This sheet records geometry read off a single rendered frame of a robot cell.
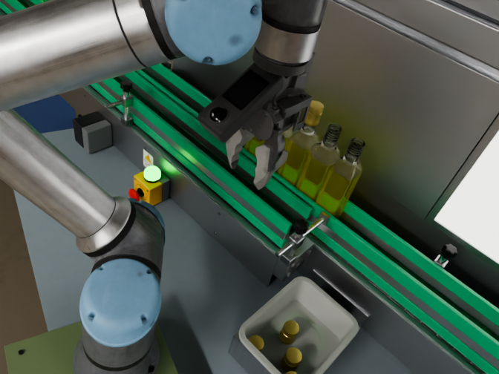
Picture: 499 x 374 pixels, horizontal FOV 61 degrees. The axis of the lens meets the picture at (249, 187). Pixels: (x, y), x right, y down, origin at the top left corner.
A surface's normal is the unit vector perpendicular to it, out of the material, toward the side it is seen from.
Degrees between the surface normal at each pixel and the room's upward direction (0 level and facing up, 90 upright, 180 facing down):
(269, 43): 91
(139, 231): 55
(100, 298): 7
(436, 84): 90
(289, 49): 90
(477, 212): 90
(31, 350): 4
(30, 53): 66
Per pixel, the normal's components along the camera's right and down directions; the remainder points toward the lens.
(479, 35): -0.68, 0.41
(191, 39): 0.09, 0.68
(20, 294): 0.18, -0.71
